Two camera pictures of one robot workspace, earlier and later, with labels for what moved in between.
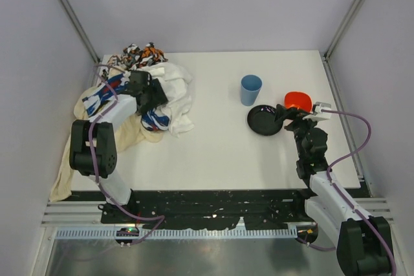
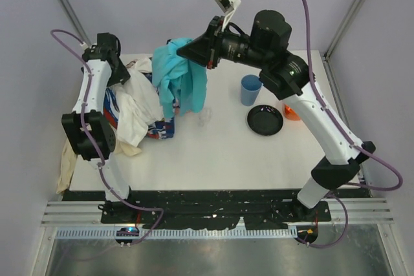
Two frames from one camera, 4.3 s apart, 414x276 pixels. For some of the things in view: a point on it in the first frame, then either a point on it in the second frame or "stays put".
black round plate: x=261 y=120 stays put
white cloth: x=175 y=81 → x=138 y=103
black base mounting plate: x=207 y=209 stays put
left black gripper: x=157 y=94 → x=119 y=71
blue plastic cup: x=250 y=86 stays put
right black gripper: x=294 y=117 → x=213 y=47
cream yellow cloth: x=131 y=130 → x=69 y=160
